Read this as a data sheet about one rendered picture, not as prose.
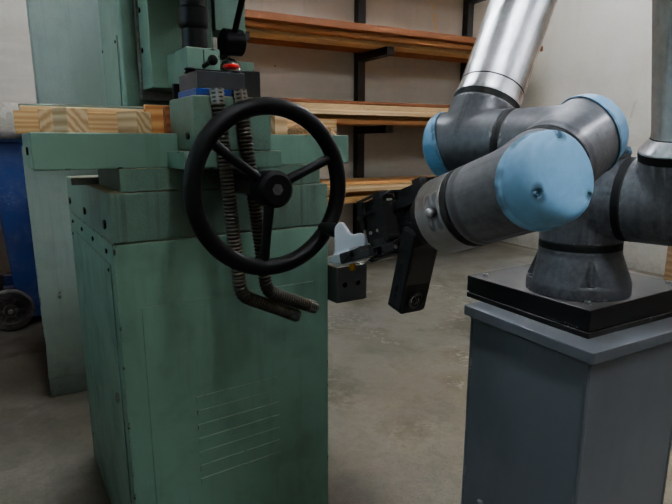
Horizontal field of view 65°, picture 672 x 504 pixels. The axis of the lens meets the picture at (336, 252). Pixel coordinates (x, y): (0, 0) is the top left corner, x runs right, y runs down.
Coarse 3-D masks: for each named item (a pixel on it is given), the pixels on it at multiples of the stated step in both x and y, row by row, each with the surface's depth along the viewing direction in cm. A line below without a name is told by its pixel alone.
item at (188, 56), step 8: (184, 48) 105; (192, 48) 105; (200, 48) 106; (208, 48) 107; (168, 56) 114; (176, 56) 110; (184, 56) 105; (192, 56) 105; (200, 56) 106; (208, 56) 107; (168, 64) 115; (176, 64) 110; (184, 64) 106; (192, 64) 105; (200, 64) 106; (216, 64) 108; (168, 72) 115; (176, 72) 111; (168, 80) 116; (176, 80) 111
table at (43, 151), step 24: (24, 144) 95; (48, 144) 84; (72, 144) 86; (96, 144) 88; (120, 144) 90; (144, 144) 92; (168, 144) 94; (288, 144) 107; (312, 144) 110; (48, 168) 85; (72, 168) 87; (96, 168) 89; (120, 168) 91; (216, 168) 90
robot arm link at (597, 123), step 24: (576, 96) 60; (600, 96) 59; (504, 120) 62; (528, 120) 60; (552, 120) 55; (576, 120) 55; (600, 120) 56; (624, 120) 58; (504, 144) 61; (600, 144) 55; (624, 144) 58; (600, 168) 55
